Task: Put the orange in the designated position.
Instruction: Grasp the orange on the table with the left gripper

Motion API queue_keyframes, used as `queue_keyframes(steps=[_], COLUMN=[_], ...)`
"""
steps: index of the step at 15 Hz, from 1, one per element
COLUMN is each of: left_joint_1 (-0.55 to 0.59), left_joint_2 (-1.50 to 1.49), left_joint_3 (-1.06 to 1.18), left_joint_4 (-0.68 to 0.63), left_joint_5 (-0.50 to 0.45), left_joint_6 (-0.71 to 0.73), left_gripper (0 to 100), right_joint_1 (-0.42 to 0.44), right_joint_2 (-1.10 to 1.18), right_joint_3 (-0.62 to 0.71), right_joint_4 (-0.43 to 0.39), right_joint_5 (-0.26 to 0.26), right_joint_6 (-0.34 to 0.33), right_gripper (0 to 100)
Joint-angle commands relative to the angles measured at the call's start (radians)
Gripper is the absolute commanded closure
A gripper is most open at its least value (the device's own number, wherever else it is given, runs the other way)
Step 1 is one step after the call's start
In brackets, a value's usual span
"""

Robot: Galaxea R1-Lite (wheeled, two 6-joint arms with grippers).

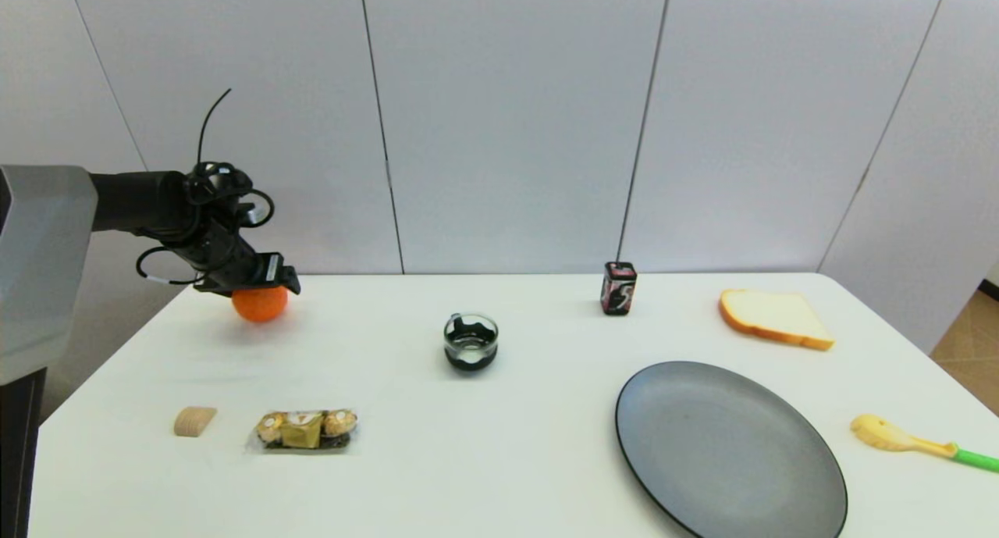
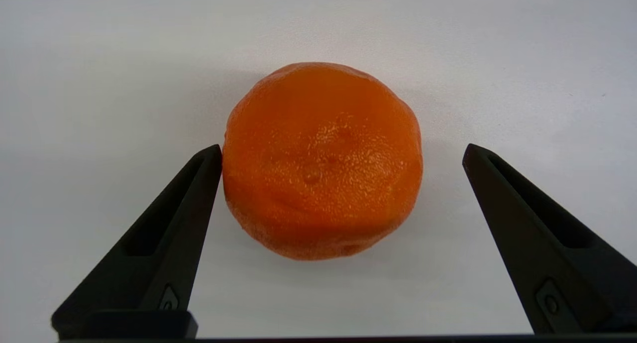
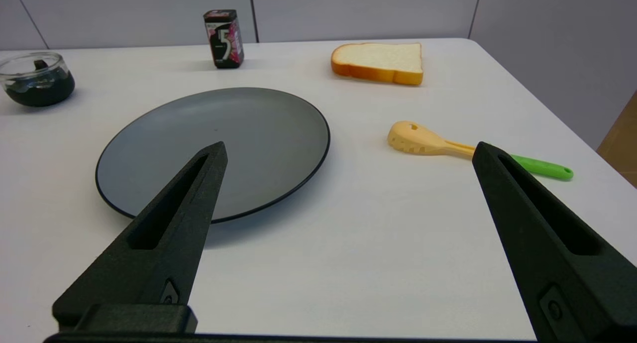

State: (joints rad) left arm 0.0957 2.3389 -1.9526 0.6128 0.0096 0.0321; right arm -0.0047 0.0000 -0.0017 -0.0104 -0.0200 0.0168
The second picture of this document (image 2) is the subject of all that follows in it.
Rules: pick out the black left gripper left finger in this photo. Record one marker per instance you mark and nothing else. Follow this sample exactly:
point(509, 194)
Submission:
point(164, 263)

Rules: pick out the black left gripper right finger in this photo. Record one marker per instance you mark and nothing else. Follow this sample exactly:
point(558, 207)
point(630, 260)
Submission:
point(552, 263)

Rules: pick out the orange fruit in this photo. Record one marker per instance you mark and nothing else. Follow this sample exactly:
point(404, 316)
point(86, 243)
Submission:
point(323, 164)

